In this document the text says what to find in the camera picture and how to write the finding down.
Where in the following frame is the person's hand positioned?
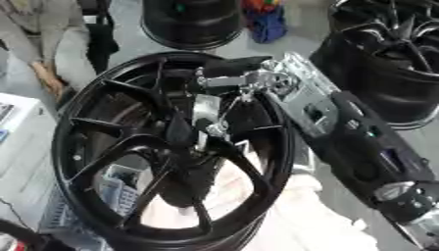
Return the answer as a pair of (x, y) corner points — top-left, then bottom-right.
(28, 61), (69, 99)

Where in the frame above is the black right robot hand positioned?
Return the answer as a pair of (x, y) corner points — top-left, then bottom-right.
(163, 55), (276, 155)

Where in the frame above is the black spoked wheel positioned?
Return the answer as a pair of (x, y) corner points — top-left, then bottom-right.
(329, 0), (439, 33)
(49, 50), (297, 251)

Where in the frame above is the large black wheel rim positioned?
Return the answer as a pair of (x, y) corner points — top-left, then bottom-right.
(309, 22), (439, 131)

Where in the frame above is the person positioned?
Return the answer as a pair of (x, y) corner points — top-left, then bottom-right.
(0, 0), (100, 99)

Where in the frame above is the colourful bag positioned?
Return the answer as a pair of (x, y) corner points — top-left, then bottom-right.
(241, 0), (288, 44)

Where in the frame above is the white box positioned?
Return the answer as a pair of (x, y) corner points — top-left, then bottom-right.
(0, 92), (61, 210)

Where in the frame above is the grey plastic crate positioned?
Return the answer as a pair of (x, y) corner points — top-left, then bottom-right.
(37, 163), (146, 243)

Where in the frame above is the white cloth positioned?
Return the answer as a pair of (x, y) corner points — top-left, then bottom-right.
(138, 139), (381, 251)

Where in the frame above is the black cable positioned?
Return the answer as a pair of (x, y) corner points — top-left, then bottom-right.
(0, 218), (79, 251)

